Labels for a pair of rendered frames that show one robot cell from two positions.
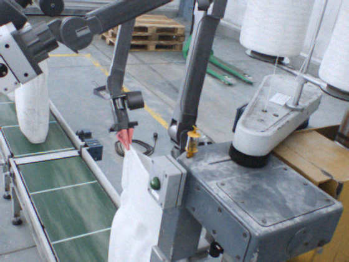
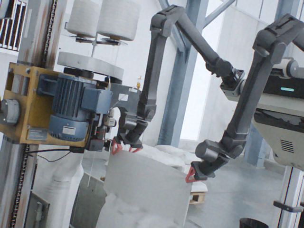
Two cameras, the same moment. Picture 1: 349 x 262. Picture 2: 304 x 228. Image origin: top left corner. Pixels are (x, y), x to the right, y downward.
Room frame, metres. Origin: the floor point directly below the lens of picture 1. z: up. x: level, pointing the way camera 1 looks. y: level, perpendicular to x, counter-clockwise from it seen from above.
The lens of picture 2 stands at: (2.74, -0.26, 1.33)
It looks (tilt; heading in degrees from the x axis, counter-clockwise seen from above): 3 degrees down; 171
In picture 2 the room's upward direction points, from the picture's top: 12 degrees clockwise
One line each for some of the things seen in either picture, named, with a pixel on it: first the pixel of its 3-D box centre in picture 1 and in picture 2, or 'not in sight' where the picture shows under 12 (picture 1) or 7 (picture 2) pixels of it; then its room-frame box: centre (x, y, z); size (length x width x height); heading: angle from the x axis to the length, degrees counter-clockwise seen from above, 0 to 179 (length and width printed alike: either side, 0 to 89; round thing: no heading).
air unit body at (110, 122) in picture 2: not in sight; (109, 125); (0.93, -0.16, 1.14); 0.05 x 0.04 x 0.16; 125
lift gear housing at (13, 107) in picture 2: not in sight; (7, 111); (1.07, -0.58, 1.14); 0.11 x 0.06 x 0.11; 35
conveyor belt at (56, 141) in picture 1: (12, 96); not in sight; (3.10, 1.42, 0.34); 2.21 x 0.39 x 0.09; 35
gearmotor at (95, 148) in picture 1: (85, 142); not in sight; (2.49, 0.61, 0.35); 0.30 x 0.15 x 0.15; 35
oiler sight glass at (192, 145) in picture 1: (192, 141); (139, 82); (0.78, -0.04, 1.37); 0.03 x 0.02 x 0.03; 35
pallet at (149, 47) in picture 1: (140, 40); not in sight; (6.77, 0.82, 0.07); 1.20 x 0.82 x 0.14; 123
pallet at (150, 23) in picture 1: (142, 24); not in sight; (6.74, 0.82, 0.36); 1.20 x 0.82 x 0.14; 121
